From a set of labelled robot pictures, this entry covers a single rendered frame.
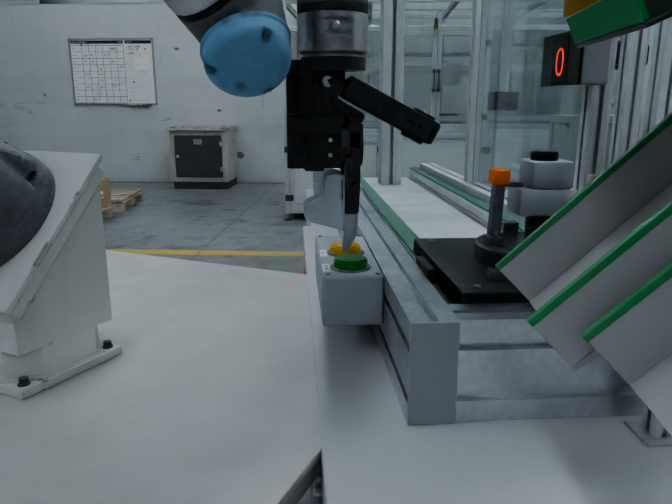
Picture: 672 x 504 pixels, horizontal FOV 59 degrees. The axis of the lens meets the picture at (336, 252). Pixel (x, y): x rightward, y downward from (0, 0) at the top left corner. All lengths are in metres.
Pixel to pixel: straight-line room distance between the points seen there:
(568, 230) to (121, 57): 8.93
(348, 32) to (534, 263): 0.30
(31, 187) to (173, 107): 8.39
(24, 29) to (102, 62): 1.16
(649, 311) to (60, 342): 0.56
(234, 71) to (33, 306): 0.32
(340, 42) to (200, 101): 8.32
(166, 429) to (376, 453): 0.19
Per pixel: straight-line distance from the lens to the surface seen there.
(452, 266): 0.68
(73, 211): 0.68
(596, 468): 0.56
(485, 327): 0.55
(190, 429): 0.58
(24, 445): 0.61
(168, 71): 9.08
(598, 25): 0.45
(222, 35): 0.51
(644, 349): 0.38
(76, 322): 0.71
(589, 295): 0.39
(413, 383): 0.56
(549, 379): 0.60
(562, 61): 0.92
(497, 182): 0.69
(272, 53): 0.51
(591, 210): 0.51
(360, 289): 0.67
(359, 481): 0.50
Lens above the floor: 1.15
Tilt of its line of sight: 14 degrees down
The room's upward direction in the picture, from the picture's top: straight up
